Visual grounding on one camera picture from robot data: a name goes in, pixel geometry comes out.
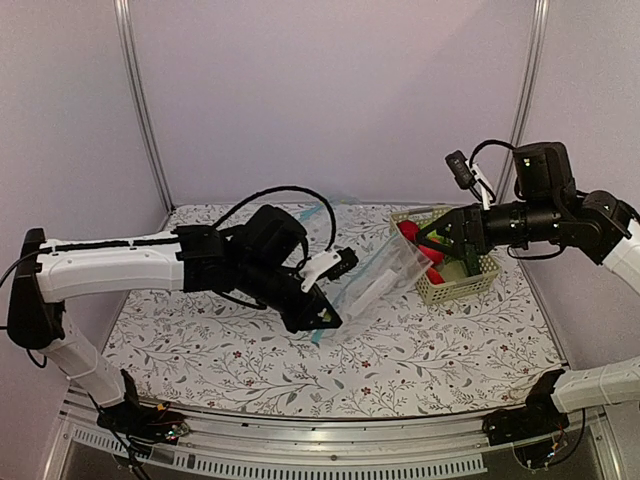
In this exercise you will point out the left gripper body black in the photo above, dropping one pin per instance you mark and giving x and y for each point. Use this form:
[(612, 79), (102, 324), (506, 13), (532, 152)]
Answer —
[(295, 317)]

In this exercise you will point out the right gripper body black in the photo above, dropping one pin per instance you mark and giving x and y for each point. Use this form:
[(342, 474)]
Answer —
[(473, 214)]

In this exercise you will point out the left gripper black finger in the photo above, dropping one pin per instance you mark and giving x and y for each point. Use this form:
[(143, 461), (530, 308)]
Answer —
[(324, 310), (321, 325)]

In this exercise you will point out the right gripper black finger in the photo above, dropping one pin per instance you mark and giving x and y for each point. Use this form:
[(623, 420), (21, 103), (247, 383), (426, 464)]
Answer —
[(448, 225), (444, 246)]

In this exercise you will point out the clear zip bag blue zipper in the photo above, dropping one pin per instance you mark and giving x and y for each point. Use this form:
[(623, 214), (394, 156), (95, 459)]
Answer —
[(380, 278)]

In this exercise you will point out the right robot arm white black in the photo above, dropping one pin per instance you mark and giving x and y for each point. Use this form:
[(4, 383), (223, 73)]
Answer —
[(549, 208)]

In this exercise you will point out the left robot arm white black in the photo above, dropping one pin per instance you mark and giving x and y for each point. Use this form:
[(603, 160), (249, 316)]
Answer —
[(266, 259)]

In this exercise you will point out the dark green toy cucumber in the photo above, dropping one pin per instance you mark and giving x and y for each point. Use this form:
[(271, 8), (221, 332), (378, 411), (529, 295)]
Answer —
[(472, 262)]

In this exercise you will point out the red toy tomato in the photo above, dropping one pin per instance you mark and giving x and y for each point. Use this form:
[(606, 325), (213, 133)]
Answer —
[(436, 257)]

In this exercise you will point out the beige perforated plastic basket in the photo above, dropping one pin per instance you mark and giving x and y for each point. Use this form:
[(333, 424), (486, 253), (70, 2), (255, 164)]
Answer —
[(457, 282)]

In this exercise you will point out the red toy apple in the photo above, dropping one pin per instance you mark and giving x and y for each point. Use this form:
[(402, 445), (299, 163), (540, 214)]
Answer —
[(409, 230)]

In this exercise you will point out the floral patterned tablecloth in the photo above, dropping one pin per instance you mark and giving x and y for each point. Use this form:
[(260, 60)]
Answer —
[(481, 352)]

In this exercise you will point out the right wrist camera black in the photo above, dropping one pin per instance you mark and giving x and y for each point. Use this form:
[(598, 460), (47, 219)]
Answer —
[(457, 164)]

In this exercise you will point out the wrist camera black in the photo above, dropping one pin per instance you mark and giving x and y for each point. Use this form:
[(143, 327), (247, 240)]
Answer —
[(457, 164), (347, 261)]

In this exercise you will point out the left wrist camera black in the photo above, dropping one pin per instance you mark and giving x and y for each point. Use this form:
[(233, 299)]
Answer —
[(347, 261)]

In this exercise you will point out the aluminium front rail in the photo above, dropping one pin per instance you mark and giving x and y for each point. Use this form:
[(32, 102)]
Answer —
[(226, 445)]

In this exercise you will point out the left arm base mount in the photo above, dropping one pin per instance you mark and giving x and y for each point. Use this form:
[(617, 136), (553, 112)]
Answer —
[(152, 425)]

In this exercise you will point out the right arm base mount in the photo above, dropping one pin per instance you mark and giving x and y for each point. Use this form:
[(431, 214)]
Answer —
[(537, 417)]

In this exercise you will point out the right aluminium frame post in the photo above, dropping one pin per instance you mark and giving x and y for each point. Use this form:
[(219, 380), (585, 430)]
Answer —
[(533, 60)]

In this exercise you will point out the aluminium frame post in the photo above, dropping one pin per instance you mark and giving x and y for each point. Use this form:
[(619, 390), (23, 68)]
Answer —
[(124, 21), (533, 60)]

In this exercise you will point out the left aluminium frame post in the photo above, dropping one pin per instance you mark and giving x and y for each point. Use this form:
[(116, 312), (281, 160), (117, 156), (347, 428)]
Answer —
[(124, 21)]

